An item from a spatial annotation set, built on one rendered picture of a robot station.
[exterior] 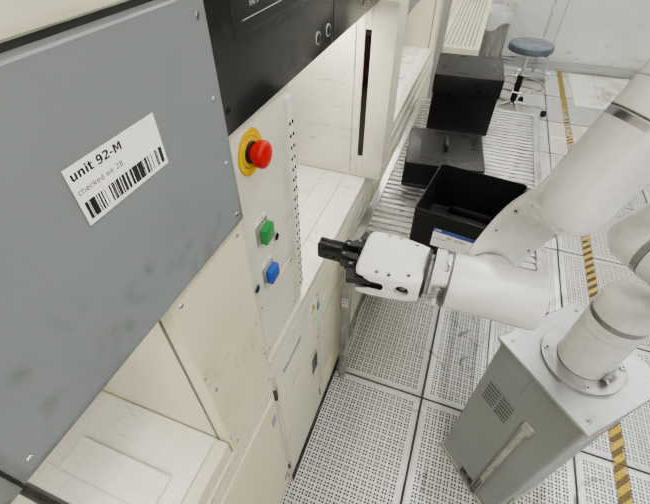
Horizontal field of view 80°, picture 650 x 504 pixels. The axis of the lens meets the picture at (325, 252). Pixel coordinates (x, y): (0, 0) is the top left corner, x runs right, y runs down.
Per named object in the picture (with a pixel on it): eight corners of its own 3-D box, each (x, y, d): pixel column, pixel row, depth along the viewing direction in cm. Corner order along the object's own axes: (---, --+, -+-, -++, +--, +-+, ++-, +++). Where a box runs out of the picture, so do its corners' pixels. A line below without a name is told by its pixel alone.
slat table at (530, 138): (475, 423, 161) (549, 312, 108) (337, 377, 176) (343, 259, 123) (493, 229, 248) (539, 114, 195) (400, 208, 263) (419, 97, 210)
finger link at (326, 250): (352, 277, 61) (312, 267, 62) (358, 264, 63) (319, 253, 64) (353, 263, 58) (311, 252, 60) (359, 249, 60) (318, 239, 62)
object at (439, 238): (405, 249, 126) (414, 207, 114) (431, 203, 143) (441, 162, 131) (493, 280, 116) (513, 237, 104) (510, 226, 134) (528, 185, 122)
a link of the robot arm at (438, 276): (436, 319, 58) (416, 314, 59) (445, 278, 64) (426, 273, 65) (449, 282, 52) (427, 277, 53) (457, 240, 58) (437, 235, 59)
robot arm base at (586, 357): (642, 377, 94) (693, 334, 81) (586, 410, 89) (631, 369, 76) (576, 318, 107) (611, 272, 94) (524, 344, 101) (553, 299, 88)
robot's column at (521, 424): (545, 482, 146) (672, 386, 93) (487, 519, 138) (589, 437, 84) (493, 414, 164) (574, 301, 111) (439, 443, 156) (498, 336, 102)
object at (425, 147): (479, 195, 147) (489, 165, 138) (400, 184, 152) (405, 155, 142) (476, 155, 167) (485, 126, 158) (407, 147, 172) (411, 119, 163)
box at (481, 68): (487, 137, 179) (505, 80, 161) (424, 128, 184) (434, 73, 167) (487, 110, 198) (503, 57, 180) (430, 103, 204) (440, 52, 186)
